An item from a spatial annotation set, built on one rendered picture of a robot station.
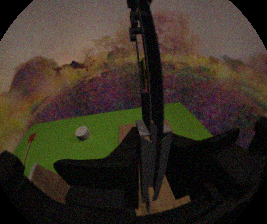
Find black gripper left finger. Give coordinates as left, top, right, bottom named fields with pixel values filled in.
left=53, top=127, right=140, bottom=209

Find grey cylinder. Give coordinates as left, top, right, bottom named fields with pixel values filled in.
left=74, top=125, right=90, bottom=141

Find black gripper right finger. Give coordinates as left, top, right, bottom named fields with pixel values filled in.
left=165, top=127, right=241, bottom=200

